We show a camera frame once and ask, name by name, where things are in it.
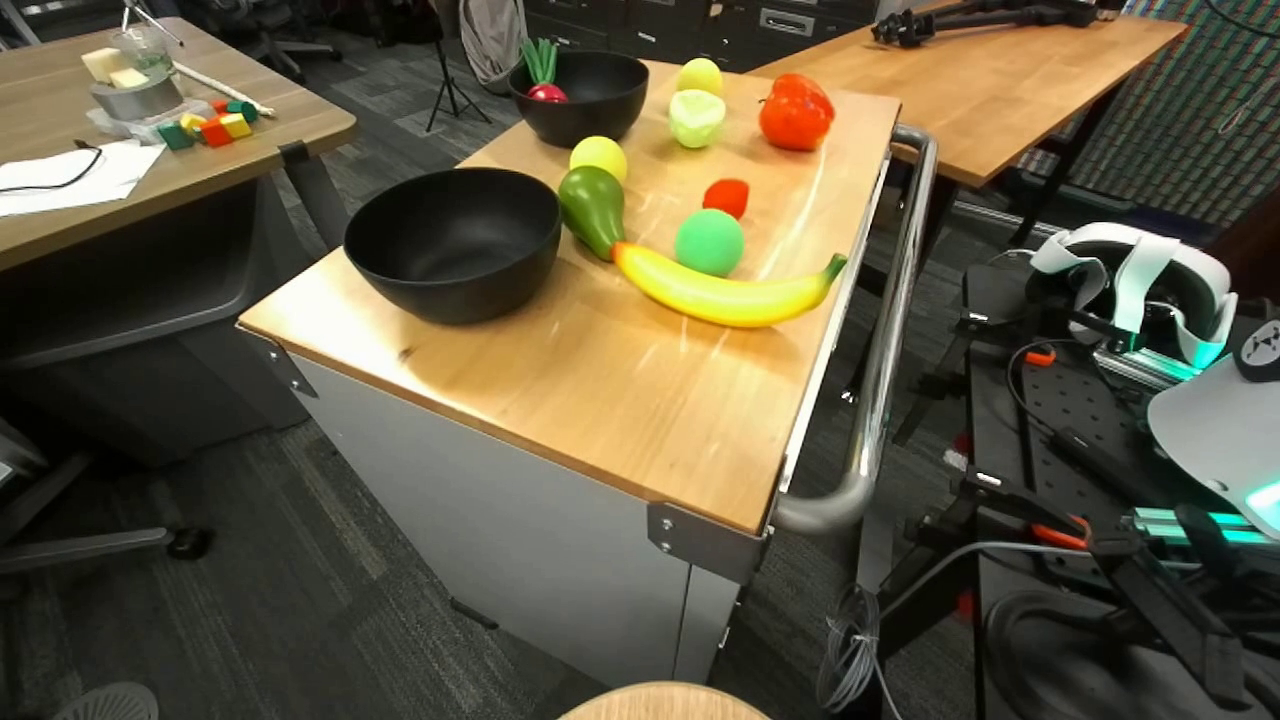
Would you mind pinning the green toy ball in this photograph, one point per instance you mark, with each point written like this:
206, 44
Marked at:
711, 242

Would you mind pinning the colourful toy blocks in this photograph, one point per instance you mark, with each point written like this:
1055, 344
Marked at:
226, 122

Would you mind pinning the yellow toy lemon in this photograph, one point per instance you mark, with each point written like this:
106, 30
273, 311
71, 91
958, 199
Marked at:
602, 155

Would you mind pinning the white vr headset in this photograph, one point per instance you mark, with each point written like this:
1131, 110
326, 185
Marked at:
1167, 306

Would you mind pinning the red toy radish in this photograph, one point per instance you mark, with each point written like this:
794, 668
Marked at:
542, 59

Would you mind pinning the green toy pear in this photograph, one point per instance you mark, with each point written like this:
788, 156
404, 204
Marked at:
593, 208

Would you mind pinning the red toy strawberry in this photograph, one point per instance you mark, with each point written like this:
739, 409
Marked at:
727, 194

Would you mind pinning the black camera tripod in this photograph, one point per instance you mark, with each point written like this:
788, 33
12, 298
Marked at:
448, 94

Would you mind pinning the silver cart handle bar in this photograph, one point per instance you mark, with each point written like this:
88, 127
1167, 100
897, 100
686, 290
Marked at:
868, 427

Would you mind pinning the white tool cart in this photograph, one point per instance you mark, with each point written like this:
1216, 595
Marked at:
604, 575

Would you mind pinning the yellow toy banana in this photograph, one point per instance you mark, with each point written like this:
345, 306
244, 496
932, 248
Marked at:
718, 298

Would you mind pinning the black bowl with banana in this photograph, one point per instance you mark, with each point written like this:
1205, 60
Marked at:
457, 246

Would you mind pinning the round wooden stool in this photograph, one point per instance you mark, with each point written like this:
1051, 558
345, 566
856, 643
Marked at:
664, 701

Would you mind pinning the yellow green toy apple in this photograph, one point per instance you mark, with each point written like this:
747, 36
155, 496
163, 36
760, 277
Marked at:
702, 73

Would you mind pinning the black bowl with pepper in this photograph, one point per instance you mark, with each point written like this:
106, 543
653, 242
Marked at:
602, 97

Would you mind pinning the orange toy bell pepper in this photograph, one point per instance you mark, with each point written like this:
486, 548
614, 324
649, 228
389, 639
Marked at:
796, 115

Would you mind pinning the white paper sheets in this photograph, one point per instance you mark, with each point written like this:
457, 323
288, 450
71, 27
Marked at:
79, 178

